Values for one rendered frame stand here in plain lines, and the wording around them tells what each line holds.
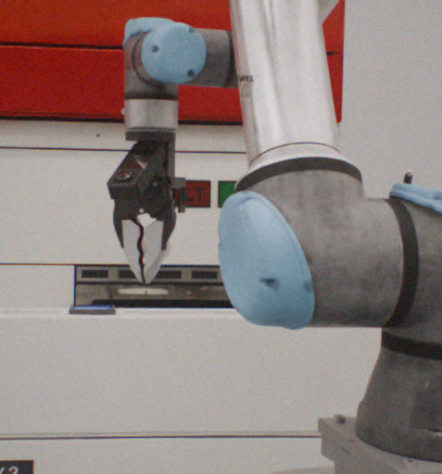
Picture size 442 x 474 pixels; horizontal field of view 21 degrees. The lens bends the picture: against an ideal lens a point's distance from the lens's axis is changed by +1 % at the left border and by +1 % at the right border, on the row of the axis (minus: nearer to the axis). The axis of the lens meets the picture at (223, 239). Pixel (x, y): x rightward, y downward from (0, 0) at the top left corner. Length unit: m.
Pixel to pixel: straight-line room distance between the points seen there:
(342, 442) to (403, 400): 0.09
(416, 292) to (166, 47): 0.62
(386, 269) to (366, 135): 2.61
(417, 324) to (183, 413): 0.47
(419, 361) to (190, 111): 1.03
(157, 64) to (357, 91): 2.12
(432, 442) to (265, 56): 0.37
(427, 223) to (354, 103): 2.58
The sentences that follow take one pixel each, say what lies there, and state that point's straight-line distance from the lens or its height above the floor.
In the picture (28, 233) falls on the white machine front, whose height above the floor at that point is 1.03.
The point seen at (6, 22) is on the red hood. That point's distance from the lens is 2.02.
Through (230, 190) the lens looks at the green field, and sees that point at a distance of 2.06.
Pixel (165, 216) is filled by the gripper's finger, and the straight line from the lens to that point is 1.65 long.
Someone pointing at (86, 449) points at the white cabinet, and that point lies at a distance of 1.46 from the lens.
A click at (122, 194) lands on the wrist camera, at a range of 1.59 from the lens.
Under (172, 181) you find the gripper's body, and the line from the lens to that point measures 1.67.
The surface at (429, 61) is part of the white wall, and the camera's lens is 3.68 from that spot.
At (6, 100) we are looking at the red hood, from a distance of 2.01.
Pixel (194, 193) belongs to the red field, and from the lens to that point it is 2.05.
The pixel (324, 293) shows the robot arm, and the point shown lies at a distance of 1.00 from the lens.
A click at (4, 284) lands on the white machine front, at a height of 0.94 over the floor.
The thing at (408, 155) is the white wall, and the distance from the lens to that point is 3.65.
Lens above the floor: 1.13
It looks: 3 degrees down
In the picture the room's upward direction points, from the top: 1 degrees clockwise
